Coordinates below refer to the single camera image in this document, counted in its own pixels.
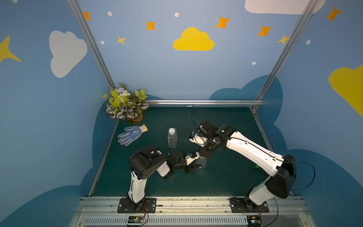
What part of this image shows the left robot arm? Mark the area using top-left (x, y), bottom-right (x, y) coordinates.
top-left (127, 145), bottom-right (207, 205)

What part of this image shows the right controller board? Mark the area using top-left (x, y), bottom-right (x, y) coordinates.
top-left (247, 216), bottom-right (262, 227)

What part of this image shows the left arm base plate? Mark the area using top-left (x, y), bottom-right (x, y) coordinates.
top-left (117, 197), bottom-right (157, 213)

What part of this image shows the left controller board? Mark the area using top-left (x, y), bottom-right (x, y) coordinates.
top-left (127, 216), bottom-right (146, 225)

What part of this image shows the round clear plastic bottle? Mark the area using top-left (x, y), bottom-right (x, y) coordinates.
top-left (197, 157), bottom-right (208, 169)

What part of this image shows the right aluminium frame post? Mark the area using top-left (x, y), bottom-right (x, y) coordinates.
top-left (256, 0), bottom-right (319, 106)

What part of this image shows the square clear plastic bottle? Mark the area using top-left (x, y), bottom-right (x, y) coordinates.
top-left (167, 129), bottom-right (177, 148)

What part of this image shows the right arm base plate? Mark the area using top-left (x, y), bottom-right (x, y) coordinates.
top-left (229, 197), bottom-right (269, 213)

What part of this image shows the artificial potted plant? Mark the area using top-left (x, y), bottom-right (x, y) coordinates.
top-left (102, 83), bottom-right (150, 124)

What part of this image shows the white bottle cap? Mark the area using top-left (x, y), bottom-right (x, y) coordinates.
top-left (168, 128), bottom-right (176, 135)

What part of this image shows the blue dotted work glove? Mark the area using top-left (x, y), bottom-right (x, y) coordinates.
top-left (118, 125), bottom-right (148, 146)

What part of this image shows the aluminium frame post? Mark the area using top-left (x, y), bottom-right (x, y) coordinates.
top-left (256, 0), bottom-right (319, 106)
top-left (67, 0), bottom-right (116, 89)

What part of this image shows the aluminium front rail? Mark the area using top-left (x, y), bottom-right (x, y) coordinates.
top-left (70, 196), bottom-right (316, 227)

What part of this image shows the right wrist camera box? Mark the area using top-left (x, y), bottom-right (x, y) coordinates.
top-left (189, 131), bottom-right (208, 147)

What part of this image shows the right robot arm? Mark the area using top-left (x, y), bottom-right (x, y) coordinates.
top-left (197, 121), bottom-right (297, 209)

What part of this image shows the aluminium back frame bar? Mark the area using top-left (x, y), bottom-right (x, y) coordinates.
top-left (146, 99), bottom-right (263, 107)

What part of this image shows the left aluminium frame post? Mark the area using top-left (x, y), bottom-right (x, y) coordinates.
top-left (67, 0), bottom-right (116, 89)

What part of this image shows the controller board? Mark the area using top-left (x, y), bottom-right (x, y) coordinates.
top-left (127, 216), bottom-right (146, 225)
top-left (247, 216), bottom-right (262, 227)

